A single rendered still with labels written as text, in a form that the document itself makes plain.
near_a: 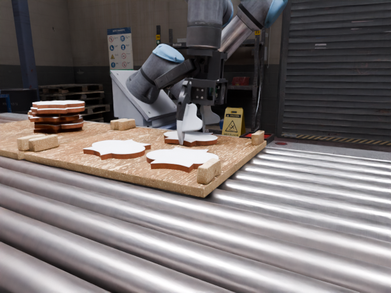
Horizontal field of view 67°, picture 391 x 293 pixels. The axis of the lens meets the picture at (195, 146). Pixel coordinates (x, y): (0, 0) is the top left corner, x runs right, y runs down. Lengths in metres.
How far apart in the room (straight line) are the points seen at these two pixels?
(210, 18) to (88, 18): 6.62
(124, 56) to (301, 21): 3.49
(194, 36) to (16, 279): 0.51
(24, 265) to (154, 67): 0.97
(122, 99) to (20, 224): 0.92
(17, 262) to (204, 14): 0.52
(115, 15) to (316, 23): 3.87
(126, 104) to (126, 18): 5.39
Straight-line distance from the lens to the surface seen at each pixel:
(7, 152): 0.73
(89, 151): 0.63
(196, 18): 0.65
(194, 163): 0.50
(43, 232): 0.39
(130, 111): 1.26
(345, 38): 5.28
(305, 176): 0.56
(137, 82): 1.24
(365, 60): 5.30
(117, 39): 6.69
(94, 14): 7.11
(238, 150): 0.62
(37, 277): 0.32
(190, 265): 0.31
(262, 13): 1.09
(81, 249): 0.34
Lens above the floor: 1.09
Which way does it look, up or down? 14 degrees down
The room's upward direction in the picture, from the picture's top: straight up
